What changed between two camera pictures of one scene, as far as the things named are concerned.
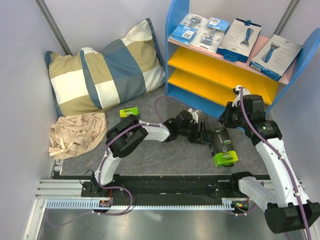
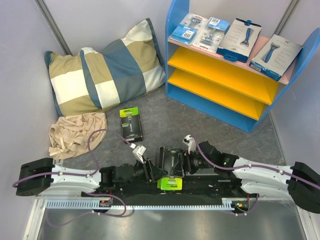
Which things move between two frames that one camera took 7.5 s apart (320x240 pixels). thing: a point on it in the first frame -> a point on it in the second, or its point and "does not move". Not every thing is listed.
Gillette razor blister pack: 210,35 does not move
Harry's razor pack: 274,56 does not move
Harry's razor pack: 238,40 does not move
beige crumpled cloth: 72,135 does not move
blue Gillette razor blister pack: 187,30 does not move
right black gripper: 224,118 -> 185,158
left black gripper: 201,137 -> 152,172
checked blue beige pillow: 90,80 does not move
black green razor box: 222,148 -> 171,160
